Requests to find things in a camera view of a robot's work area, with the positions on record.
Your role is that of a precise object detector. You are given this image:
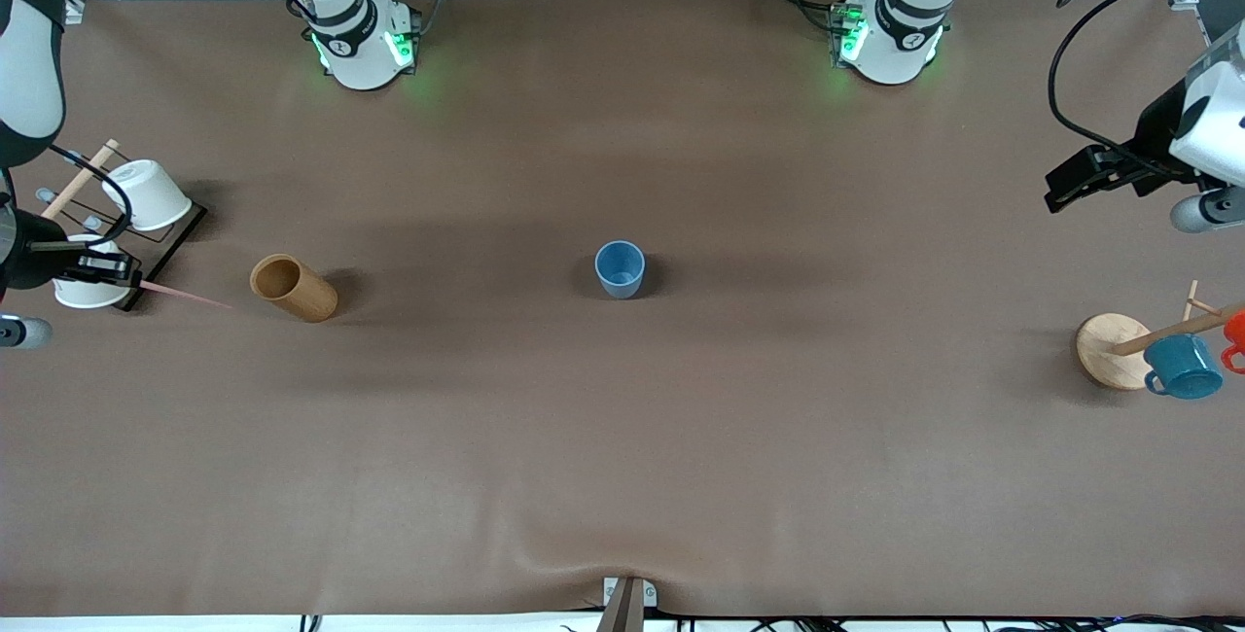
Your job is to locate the wooden cylinder chopstick holder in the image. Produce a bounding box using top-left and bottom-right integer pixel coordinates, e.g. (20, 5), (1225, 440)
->
(249, 253), (339, 324)

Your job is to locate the black wire cup rack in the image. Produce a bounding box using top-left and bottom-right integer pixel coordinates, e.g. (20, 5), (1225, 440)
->
(35, 138), (209, 313)

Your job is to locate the wooden mug tree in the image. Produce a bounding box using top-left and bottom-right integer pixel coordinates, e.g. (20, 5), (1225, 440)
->
(1076, 279), (1245, 391)

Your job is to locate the white paper cup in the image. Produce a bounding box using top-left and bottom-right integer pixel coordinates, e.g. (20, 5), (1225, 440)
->
(101, 158), (195, 232)
(53, 233), (133, 310)

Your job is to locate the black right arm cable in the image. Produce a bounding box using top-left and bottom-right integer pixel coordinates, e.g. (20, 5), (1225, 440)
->
(47, 0), (373, 246)

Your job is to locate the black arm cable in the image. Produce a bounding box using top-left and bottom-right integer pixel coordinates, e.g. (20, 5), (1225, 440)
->
(1046, 0), (1245, 158)
(47, 0), (373, 246)

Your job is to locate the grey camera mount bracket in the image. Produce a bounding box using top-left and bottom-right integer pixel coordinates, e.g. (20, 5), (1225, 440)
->
(595, 576), (659, 632)

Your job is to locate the teal enamel mug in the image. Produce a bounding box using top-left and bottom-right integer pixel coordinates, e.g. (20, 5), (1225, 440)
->
(1142, 333), (1226, 402)

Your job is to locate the orange mug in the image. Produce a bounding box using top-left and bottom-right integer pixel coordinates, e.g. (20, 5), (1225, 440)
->
(1218, 308), (1245, 376)

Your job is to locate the light blue plastic cup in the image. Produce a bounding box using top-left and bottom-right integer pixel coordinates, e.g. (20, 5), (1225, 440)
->
(594, 239), (647, 300)

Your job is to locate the pink chopstick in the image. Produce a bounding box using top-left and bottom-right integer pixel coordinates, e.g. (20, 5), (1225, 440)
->
(134, 280), (235, 310)

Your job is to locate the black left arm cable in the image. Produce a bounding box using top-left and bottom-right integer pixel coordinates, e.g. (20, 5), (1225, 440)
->
(1046, 0), (1245, 158)

